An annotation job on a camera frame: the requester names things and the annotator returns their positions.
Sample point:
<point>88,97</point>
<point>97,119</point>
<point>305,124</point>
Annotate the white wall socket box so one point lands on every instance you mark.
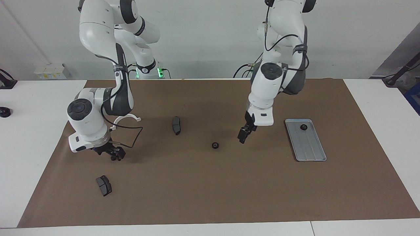
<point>49,71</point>

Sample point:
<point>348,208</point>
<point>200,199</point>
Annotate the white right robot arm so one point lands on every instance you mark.
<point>88,121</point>

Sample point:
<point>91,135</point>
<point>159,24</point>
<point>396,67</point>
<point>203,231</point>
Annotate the brown table mat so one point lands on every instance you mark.
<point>210,190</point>

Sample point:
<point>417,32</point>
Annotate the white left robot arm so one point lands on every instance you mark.
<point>265,88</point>

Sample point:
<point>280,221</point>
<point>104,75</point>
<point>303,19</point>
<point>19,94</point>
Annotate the black clamp mount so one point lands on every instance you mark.
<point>8,83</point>

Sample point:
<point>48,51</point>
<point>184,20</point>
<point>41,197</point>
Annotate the silver metal tray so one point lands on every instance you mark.
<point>310,147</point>

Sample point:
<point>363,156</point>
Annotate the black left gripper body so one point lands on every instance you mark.
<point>250,124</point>

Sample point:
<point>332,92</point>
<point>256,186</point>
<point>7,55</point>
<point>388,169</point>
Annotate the black stand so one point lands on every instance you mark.
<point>407,67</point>

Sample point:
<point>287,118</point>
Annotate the white semicircular bracket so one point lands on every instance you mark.
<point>134,117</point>

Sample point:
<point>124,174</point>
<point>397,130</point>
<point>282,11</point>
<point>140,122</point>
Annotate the dark grey brake pad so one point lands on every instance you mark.
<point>176,125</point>

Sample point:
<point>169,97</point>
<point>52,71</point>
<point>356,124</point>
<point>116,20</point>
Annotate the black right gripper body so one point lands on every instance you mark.
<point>105,149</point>

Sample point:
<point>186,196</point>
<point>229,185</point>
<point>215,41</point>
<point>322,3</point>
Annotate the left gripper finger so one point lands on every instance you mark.
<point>243,135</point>
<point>253,128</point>

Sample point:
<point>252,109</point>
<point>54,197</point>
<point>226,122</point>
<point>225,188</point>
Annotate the blue box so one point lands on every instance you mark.
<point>414,98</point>

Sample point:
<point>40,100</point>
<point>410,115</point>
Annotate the grey slotted brake pad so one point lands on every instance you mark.
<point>104,186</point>

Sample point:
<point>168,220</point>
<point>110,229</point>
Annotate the black round knob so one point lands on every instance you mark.
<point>5,112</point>

